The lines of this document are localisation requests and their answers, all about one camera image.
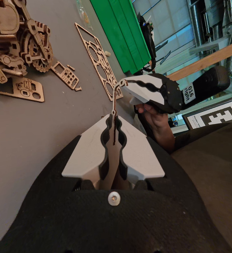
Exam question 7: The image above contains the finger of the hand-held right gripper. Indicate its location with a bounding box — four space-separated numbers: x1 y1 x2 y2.
120 74 164 91
122 82 165 105

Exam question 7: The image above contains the punched-out wooden puzzle sheet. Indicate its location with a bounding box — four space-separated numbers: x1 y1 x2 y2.
74 22 124 102

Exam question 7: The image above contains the black bag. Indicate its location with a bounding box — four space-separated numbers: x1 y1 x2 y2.
137 12 157 73

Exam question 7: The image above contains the black framed sign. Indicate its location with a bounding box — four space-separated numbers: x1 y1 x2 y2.
182 94 232 130

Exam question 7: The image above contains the remote-shaped wooden puzzle piece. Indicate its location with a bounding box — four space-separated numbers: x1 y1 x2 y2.
50 61 79 90

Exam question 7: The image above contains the wooden motorcycle puzzle model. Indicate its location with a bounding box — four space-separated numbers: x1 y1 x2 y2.
0 0 54 86

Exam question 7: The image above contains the wooden beam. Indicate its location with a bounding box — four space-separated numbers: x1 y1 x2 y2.
166 39 232 82

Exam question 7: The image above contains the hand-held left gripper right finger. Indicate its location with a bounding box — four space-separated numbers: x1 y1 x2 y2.
116 116 166 181

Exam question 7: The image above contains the clear plastic bag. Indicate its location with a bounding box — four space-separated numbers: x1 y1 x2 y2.
75 0 94 30

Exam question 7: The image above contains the square wooden piece with holes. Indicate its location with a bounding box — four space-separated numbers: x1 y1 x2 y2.
0 77 45 103

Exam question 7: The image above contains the thin hooked wooden puzzle piece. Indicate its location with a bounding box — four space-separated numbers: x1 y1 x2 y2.
112 79 128 146

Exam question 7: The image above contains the green plastic box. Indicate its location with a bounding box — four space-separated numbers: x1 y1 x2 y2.
89 0 152 75

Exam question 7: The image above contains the person's olive shirt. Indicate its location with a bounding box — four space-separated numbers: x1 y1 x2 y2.
171 122 232 253

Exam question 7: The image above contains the person's right hand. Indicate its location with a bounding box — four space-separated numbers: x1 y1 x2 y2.
134 103 176 153

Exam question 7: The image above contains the cluster of metal pipes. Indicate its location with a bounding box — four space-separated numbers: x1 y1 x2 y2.
187 0 232 76

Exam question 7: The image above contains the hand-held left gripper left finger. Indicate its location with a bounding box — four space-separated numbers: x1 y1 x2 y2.
62 114 111 184

